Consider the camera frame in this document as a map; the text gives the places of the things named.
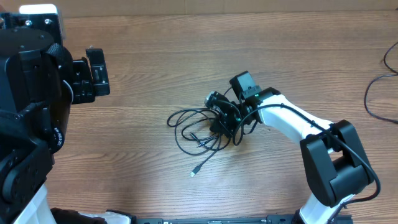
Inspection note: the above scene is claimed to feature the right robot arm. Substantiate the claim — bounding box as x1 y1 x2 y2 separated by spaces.
205 72 381 223

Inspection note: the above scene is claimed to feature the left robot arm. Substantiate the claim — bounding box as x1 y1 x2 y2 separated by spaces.
1 27 110 223

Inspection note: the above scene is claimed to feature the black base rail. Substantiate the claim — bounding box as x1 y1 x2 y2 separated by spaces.
133 214 354 224

